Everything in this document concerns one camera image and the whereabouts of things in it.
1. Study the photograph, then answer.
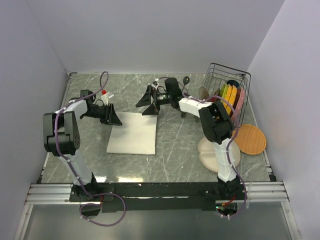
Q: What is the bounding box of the black spoon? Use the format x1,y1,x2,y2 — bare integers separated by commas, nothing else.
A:
182,76,190,92

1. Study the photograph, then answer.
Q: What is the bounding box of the aluminium frame rail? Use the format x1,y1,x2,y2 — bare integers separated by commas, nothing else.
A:
24,181,289,205

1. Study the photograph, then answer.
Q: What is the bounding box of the yellow plate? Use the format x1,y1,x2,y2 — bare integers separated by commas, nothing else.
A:
223,84,235,114

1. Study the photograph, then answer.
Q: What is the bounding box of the green plate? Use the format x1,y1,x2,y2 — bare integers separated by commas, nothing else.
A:
219,83,229,98

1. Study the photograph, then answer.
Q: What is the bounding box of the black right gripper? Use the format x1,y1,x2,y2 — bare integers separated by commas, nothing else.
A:
135,85,172,117

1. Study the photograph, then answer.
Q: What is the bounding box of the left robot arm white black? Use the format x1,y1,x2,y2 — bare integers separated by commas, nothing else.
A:
42,89,122,201

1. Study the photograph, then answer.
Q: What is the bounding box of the pink plate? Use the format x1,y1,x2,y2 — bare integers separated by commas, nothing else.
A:
234,87,246,120

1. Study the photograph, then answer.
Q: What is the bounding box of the orange plate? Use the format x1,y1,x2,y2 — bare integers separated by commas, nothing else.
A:
229,85,238,109

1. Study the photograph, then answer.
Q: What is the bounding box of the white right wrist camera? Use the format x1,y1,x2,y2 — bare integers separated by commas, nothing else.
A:
151,78,161,91

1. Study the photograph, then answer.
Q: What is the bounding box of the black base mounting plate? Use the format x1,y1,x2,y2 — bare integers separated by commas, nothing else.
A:
69,182,246,213

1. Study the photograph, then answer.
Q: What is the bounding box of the white cloth napkin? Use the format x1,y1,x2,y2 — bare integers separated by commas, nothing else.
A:
106,111,157,155

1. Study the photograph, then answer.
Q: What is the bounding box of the beige round plate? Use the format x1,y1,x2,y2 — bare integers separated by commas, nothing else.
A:
198,137,241,173

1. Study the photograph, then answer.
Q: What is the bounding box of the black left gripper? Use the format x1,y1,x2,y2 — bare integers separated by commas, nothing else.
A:
82,103,123,126

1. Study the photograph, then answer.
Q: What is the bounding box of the brown round plate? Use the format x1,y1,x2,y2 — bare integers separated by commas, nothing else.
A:
198,86,209,100

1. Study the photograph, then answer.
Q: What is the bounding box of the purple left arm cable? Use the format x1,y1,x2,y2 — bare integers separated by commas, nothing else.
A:
53,71,127,227

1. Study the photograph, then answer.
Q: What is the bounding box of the black fork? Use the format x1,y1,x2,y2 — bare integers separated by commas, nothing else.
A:
181,112,187,119

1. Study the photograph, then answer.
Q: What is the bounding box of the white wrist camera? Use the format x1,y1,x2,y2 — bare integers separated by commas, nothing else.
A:
151,78,161,91
100,89,114,106

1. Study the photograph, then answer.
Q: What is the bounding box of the black wire dish rack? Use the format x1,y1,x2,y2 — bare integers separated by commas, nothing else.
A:
197,62,252,125

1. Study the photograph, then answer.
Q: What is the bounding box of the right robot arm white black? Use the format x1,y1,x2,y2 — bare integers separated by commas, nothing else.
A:
135,76,240,200

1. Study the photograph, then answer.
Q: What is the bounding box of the dark blue bowl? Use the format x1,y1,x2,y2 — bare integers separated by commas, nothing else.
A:
226,79,240,88

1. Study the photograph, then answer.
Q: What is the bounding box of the orange woven round placemat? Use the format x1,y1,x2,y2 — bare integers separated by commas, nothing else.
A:
234,124,267,155

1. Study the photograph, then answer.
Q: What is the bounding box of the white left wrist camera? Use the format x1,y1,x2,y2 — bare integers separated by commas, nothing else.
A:
100,89,114,106

